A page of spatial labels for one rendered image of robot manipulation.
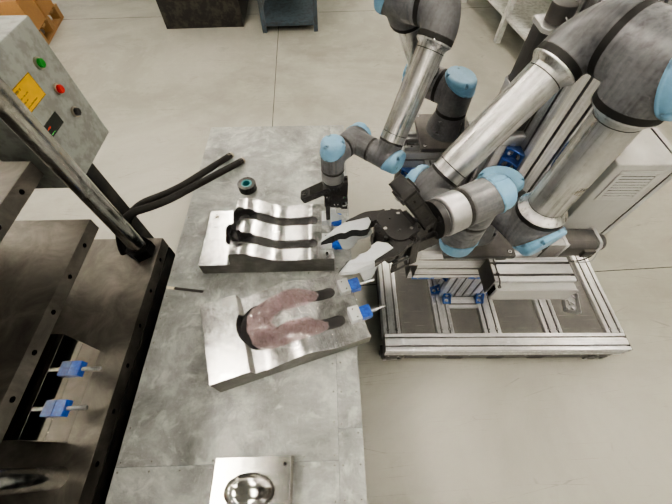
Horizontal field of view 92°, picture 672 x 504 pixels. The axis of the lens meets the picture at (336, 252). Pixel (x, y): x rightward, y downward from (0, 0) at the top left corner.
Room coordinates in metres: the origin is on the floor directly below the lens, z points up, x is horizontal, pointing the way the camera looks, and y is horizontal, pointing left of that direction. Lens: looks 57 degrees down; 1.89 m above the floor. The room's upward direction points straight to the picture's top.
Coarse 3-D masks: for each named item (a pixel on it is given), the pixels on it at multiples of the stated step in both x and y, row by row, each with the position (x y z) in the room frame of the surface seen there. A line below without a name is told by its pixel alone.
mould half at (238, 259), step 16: (256, 208) 0.82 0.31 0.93; (272, 208) 0.84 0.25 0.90; (288, 208) 0.85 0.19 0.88; (304, 208) 0.85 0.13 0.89; (320, 208) 0.85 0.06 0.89; (208, 224) 0.79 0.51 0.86; (224, 224) 0.79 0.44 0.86; (240, 224) 0.73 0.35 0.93; (256, 224) 0.74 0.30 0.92; (272, 224) 0.76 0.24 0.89; (320, 224) 0.77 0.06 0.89; (208, 240) 0.71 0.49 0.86; (224, 240) 0.71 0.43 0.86; (320, 240) 0.69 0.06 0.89; (208, 256) 0.64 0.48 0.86; (224, 256) 0.64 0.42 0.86; (240, 256) 0.60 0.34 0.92; (256, 256) 0.60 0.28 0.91; (272, 256) 0.62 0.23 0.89; (288, 256) 0.62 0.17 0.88; (304, 256) 0.62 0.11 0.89; (320, 256) 0.62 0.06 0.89; (208, 272) 0.60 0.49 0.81; (224, 272) 0.60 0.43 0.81; (240, 272) 0.60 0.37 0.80
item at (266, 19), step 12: (264, 0) 4.99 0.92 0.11; (276, 0) 4.98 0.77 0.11; (288, 0) 4.98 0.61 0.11; (300, 0) 4.98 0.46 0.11; (312, 0) 4.40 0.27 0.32; (264, 12) 4.64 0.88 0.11; (276, 12) 4.64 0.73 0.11; (288, 12) 4.64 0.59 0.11; (300, 12) 4.64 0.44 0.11; (312, 12) 4.64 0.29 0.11; (264, 24) 4.36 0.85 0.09; (276, 24) 4.37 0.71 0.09; (288, 24) 4.38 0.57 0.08; (300, 24) 4.39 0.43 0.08; (312, 24) 4.40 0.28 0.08
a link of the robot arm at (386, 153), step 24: (432, 0) 0.92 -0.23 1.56; (456, 0) 0.92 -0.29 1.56; (432, 24) 0.89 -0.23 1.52; (456, 24) 0.90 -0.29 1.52; (432, 48) 0.87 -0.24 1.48; (408, 72) 0.87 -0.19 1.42; (432, 72) 0.86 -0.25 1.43; (408, 96) 0.83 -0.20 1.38; (408, 120) 0.80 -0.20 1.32; (384, 144) 0.78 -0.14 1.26; (384, 168) 0.74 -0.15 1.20
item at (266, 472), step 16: (224, 464) -0.01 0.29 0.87; (240, 464) -0.01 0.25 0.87; (256, 464) -0.01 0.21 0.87; (272, 464) -0.01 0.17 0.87; (288, 464) -0.01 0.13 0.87; (224, 480) -0.05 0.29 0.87; (240, 480) -0.05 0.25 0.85; (256, 480) -0.05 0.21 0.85; (272, 480) -0.05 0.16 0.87; (288, 480) -0.05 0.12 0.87; (224, 496) -0.08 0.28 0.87; (240, 496) -0.08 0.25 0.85; (256, 496) -0.08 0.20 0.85; (272, 496) -0.08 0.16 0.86; (288, 496) -0.08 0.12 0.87
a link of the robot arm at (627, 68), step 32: (608, 32) 0.56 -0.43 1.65; (640, 32) 0.53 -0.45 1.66; (608, 64) 0.53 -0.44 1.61; (640, 64) 0.50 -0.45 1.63; (608, 96) 0.51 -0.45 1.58; (640, 96) 0.47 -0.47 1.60; (608, 128) 0.49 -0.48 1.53; (640, 128) 0.46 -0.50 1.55; (576, 160) 0.49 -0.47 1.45; (608, 160) 0.48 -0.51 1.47; (544, 192) 0.50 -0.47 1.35; (576, 192) 0.47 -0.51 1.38; (512, 224) 0.51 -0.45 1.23; (544, 224) 0.47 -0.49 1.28
